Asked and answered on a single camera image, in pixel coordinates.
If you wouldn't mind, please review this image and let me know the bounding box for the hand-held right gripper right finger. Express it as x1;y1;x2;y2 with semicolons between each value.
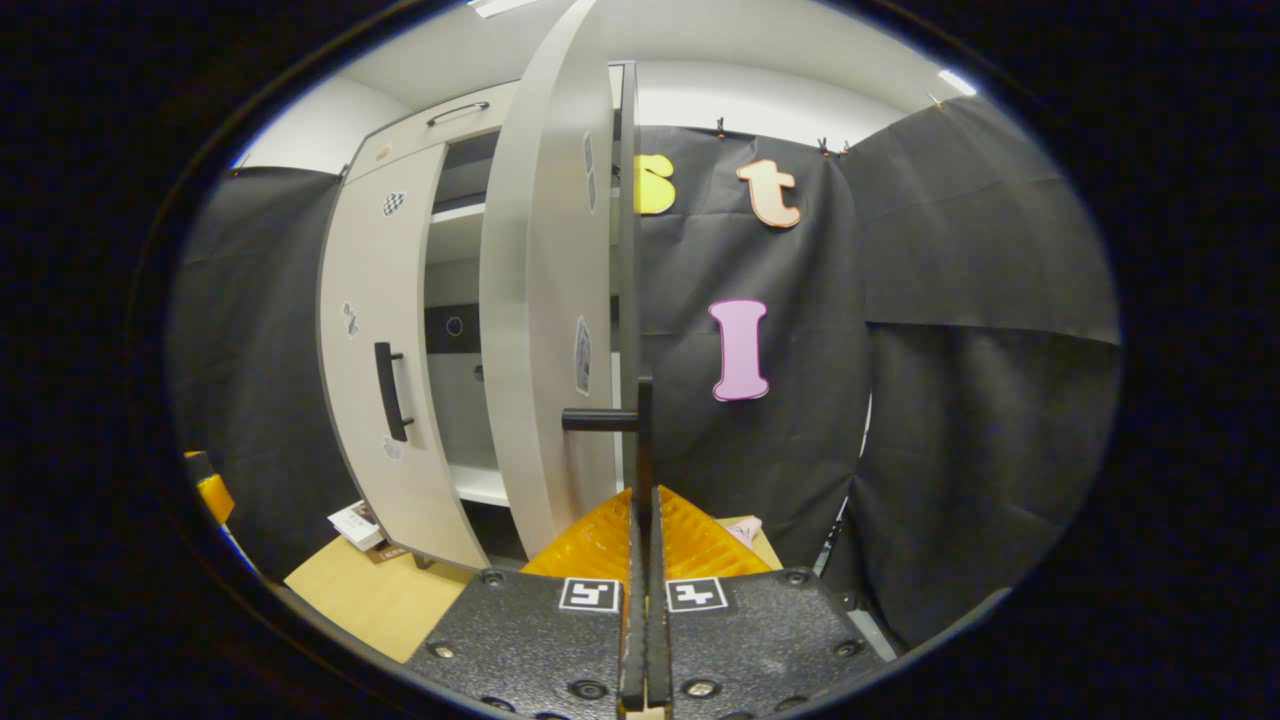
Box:
650;485;891;720

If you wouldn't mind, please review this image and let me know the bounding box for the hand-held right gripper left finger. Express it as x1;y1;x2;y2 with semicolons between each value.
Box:
405;487;646;720

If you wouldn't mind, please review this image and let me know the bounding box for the grey shoe cabinet door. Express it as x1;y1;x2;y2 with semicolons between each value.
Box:
316;140;491;571
478;0;656;561

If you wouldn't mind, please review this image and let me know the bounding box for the grey double-door shoe cabinet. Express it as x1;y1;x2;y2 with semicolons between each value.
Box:
316;60;643;573

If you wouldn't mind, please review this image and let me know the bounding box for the grey cabinet drawer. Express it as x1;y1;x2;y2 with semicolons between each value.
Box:
345;80;521;181

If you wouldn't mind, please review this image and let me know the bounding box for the black backdrop cloth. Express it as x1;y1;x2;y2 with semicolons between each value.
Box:
165;95;1123;651

